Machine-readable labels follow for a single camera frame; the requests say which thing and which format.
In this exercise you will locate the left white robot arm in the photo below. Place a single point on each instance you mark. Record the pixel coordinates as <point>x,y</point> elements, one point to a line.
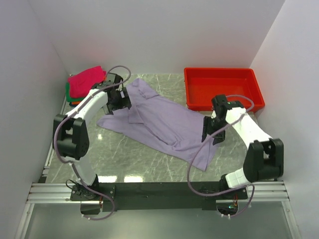
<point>70,134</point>

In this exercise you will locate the folded green t shirt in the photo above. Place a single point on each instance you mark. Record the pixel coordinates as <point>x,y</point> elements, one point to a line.
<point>67,94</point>

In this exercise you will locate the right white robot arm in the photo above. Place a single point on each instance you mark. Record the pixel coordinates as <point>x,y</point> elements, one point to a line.
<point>264,159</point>

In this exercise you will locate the black base beam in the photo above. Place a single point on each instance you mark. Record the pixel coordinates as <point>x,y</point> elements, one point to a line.
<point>151,196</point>

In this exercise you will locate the folded pink t shirt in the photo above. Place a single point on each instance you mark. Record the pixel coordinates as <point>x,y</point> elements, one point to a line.
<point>81,84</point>

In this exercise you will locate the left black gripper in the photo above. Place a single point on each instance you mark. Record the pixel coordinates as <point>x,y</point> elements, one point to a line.
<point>124,102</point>

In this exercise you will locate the red plastic tray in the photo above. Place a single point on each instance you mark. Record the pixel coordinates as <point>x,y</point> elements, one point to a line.
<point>202,84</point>

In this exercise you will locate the lavender t shirt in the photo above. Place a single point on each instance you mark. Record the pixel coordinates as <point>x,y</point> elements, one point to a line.
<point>161,124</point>

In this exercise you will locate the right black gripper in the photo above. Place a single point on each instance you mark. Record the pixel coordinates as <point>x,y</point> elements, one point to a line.
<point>207,127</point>

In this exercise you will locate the aluminium rail frame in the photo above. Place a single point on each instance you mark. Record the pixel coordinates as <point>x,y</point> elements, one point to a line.
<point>49,213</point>

